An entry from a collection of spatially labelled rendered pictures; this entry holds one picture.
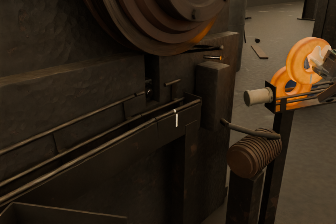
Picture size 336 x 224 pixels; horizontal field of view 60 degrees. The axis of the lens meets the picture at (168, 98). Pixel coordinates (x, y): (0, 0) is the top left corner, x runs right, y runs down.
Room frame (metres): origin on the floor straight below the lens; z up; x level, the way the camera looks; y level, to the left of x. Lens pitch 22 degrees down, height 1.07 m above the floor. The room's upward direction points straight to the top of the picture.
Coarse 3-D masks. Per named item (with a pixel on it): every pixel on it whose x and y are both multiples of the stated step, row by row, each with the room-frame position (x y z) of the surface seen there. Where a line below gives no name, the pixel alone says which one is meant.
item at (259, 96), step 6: (252, 90) 1.00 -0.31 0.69; (258, 90) 0.99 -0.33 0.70; (264, 90) 0.99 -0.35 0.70; (270, 90) 0.99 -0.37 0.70; (246, 96) 0.99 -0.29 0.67; (252, 96) 0.97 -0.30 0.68; (258, 96) 0.97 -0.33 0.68; (264, 96) 0.97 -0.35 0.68; (270, 96) 0.97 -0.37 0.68; (246, 102) 0.99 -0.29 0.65; (252, 102) 0.96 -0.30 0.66; (258, 102) 0.97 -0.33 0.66; (264, 102) 0.98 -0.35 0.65; (270, 102) 0.98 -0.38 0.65
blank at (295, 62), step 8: (304, 40) 0.91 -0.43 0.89; (312, 40) 0.90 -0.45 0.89; (320, 40) 0.91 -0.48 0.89; (296, 48) 0.90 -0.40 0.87; (304, 48) 0.90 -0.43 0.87; (312, 48) 0.91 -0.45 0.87; (288, 56) 0.91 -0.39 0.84; (296, 56) 0.89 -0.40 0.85; (304, 56) 0.90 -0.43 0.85; (288, 64) 0.90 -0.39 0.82; (296, 64) 0.89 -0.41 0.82; (288, 72) 0.91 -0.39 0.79; (296, 72) 0.89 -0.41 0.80; (304, 72) 0.90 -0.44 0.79; (312, 72) 0.91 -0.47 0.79; (296, 80) 0.89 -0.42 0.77; (304, 80) 0.90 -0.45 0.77; (312, 80) 0.91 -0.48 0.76
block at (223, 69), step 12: (204, 72) 0.95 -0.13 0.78; (216, 72) 0.92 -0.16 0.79; (228, 72) 0.95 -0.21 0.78; (204, 84) 0.95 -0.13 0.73; (216, 84) 0.92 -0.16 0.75; (228, 84) 0.96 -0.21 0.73; (204, 96) 0.95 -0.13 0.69; (216, 96) 0.92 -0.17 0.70; (204, 108) 0.95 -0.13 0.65; (216, 108) 0.92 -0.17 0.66; (204, 120) 0.94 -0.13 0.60; (216, 120) 0.92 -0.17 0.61
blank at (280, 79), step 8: (280, 72) 1.00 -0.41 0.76; (272, 80) 1.01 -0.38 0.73; (280, 80) 0.99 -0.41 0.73; (288, 80) 1.00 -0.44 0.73; (280, 88) 0.99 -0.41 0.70; (296, 88) 1.03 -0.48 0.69; (304, 88) 1.01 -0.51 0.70; (280, 96) 0.99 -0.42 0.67; (304, 96) 1.01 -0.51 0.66; (288, 104) 1.00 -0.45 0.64
